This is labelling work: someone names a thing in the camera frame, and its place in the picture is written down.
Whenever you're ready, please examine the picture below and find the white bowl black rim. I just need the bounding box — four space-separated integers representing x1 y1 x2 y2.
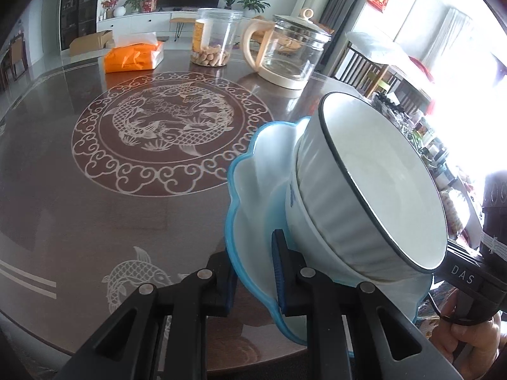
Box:
296 92 448 282

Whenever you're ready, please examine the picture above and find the blue rim scalloped bowl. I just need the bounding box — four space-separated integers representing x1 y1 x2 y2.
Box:
224 117 434 346

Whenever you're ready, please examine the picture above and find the plain white bowl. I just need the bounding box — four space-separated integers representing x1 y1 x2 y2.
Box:
285 171 361 287

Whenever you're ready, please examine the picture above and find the person's right hand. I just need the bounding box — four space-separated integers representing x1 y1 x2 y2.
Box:
430 311 506 379

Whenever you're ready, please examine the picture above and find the orange tissue pack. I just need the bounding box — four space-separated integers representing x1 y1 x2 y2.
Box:
103 32 163 74

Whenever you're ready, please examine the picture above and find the clear plastic snack jar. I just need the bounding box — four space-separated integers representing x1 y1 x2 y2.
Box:
190 8 243 68

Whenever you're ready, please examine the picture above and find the small wooden bench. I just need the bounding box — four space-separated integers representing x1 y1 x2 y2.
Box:
169 17 195 41

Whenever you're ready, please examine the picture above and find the cardboard box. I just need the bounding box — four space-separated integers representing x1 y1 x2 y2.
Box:
69 30 113 56

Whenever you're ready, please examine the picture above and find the white tv cabinet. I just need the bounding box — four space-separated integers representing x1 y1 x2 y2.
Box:
96 11 198 40

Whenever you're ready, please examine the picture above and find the potted green plant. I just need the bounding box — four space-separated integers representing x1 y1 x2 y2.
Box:
237 0 271 18

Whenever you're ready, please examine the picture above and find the grey curtain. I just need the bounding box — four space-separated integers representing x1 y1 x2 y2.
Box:
317 0 366 76

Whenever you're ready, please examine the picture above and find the red flower vase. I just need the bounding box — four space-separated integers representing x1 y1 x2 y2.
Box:
101 0 119 19

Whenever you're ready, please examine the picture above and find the wooden dining chair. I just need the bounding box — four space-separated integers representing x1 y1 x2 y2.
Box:
9 34 28 81

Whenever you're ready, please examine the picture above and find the black display cabinet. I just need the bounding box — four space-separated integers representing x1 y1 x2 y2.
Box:
59 0 98 50

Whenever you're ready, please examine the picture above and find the glass kettle cream handle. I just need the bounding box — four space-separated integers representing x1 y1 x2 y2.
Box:
241 8 331 90

